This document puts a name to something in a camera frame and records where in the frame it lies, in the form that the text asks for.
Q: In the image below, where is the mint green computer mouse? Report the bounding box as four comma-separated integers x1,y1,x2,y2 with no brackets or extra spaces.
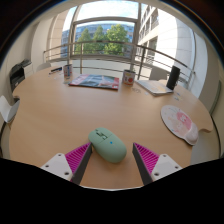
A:
87,126,128,164

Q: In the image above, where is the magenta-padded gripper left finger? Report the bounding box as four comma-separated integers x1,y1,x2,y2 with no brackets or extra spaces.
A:
40,142,93,186

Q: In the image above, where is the white pink round mouse pad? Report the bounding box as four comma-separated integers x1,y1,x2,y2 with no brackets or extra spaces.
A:
160,104,200,147

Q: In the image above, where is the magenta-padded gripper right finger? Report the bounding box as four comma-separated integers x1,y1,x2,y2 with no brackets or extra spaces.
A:
131,142,184,186

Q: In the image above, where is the small dark flat device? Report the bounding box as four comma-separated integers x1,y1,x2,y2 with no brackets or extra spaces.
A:
49,66,63,74

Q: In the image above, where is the white chair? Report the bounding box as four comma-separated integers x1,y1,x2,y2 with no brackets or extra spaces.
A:
148,65,170,81
0,95,21,124
35,61,52,73

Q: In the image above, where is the white illustrated book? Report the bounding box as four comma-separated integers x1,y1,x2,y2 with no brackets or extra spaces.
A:
135,79,175,97

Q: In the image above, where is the grey metal railing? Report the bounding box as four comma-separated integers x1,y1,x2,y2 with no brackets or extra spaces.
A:
42,40,197,91

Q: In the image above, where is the white blue red can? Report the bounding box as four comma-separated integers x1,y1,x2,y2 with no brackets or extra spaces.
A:
63,63,74,81

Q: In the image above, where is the red cover magazine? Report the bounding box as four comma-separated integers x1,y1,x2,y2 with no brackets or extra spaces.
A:
68,73,120,91

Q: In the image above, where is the black tall tumbler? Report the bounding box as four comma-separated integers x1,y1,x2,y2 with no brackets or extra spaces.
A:
166,65,181,91

